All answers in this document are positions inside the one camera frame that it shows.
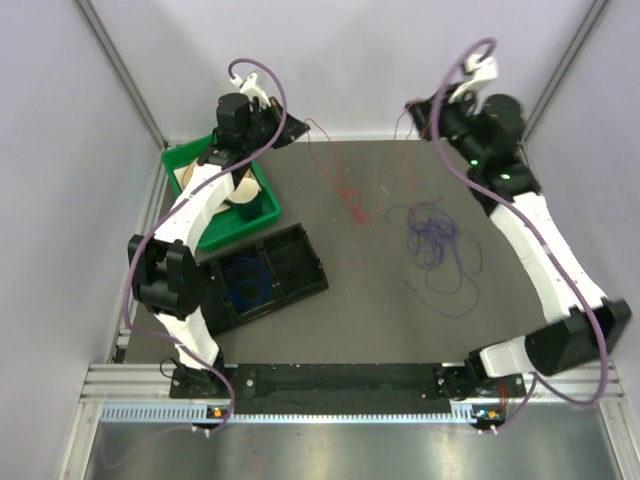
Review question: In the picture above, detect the white slotted cable duct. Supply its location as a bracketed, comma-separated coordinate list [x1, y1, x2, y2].
[99, 403, 502, 425]

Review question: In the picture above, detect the blue thin wire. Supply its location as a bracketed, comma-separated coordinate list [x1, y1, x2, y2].
[223, 256, 274, 314]

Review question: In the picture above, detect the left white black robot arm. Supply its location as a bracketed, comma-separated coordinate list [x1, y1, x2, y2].
[127, 93, 308, 397]

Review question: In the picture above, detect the green plastic bin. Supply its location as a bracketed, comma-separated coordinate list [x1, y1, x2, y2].
[161, 134, 281, 251]

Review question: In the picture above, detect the purple thin wire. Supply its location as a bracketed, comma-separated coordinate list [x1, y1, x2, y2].
[384, 197, 485, 320]

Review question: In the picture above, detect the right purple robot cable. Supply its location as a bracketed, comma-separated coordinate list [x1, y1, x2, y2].
[430, 37, 612, 435]

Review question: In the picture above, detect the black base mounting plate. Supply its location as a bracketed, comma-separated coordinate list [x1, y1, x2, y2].
[168, 362, 532, 414]

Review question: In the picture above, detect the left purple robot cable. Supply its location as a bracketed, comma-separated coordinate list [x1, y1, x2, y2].
[121, 58, 289, 441]

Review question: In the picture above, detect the red thin wire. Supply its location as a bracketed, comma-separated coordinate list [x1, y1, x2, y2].
[303, 107, 419, 234]

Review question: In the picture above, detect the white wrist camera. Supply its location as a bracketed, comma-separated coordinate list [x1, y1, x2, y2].
[230, 71, 271, 109]
[448, 42, 499, 103]

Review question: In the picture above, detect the right aluminium corner post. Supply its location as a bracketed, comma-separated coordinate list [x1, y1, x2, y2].
[522, 0, 611, 144]

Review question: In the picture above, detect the aluminium corner post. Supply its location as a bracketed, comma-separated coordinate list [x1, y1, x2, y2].
[72, 0, 168, 150]
[522, 0, 611, 144]

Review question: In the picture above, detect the black two-compartment tray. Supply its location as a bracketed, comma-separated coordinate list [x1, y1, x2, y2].
[199, 223, 329, 337]

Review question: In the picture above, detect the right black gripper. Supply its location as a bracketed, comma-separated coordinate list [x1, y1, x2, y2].
[402, 84, 485, 168]

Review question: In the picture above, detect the wooden round plate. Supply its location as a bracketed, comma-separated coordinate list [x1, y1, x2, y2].
[181, 160, 198, 192]

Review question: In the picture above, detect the white square board in bin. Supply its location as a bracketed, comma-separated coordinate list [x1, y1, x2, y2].
[173, 167, 187, 195]

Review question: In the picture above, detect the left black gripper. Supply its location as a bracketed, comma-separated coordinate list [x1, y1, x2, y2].
[241, 96, 309, 153]

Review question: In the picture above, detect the aluminium frame rail front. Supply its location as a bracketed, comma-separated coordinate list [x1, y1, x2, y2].
[80, 363, 600, 402]

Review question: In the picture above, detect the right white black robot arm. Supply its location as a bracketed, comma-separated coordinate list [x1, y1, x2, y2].
[406, 93, 632, 396]

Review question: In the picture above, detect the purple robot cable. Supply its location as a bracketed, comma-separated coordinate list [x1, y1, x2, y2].
[121, 58, 289, 441]
[430, 37, 612, 435]

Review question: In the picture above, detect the black mug with beige inside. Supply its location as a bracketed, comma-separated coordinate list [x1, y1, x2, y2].
[225, 178, 263, 222]

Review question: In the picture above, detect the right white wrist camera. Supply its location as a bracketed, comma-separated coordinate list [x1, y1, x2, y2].
[448, 42, 499, 103]

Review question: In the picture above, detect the left aluminium corner post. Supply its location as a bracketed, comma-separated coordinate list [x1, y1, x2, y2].
[72, 0, 168, 150]

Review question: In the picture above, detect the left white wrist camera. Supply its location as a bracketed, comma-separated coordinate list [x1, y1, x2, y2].
[230, 71, 271, 109]

